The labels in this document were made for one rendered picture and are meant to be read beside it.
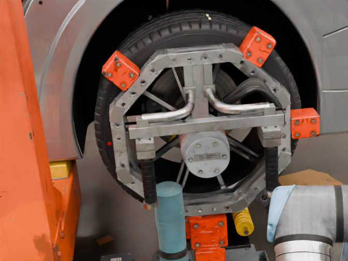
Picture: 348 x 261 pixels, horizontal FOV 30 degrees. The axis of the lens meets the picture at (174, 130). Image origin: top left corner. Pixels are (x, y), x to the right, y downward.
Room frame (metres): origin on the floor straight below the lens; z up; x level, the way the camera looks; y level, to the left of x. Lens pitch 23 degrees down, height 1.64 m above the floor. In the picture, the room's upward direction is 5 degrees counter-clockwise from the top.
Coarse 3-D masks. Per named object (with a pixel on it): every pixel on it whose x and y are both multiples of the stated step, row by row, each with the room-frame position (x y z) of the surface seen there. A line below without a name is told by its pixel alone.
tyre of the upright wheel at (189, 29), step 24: (144, 24) 2.06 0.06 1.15; (168, 24) 1.94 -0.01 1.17; (192, 24) 1.89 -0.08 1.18; (216, 24) 1.90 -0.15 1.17; (240, 24) 1.99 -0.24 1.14; (120, 48) 2.00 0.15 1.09; (144, 48) 1.88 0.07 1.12; (168, 48) 1.88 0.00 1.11; (288, 72) 1.90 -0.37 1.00; (96, 120) 1.88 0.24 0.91
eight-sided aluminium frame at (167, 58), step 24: (192, 48) 1.84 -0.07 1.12; (216, 48) 1.81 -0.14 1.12; (144, 72) 1.79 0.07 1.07; (264, 72) 1.80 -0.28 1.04; (120, 96) 1.83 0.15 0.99; (288, 96) 1.81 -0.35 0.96; (120, 120) 1.79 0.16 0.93; (288, 120) 1.81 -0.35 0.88; (120, 144) 1.79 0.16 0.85; (288, 144) 1.81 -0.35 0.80; (120, 168) 1.79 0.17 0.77; (264, 168) 1.85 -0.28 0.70; (240, 192) 1.84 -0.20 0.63
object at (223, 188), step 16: (176, 80) 1.90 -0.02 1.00; (256, 128) 2.07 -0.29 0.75; (128, 144) 1.92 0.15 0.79; (240, 144) 1.91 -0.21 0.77; (256, 144) 2.00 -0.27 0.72; (160, 160) 2.08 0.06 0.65; (240, 160) 2.01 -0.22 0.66; (256, 160) 1.91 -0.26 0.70; (160, 176) 1.94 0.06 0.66; (176, 176) 1.92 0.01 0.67; (192, 176) 2.01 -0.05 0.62; (224, 176) 1.96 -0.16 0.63; (240, 176) 1.91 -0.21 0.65; (192, 192) 1.89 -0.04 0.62; (208, 192) 1.88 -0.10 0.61; (224, 192) 1.88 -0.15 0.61
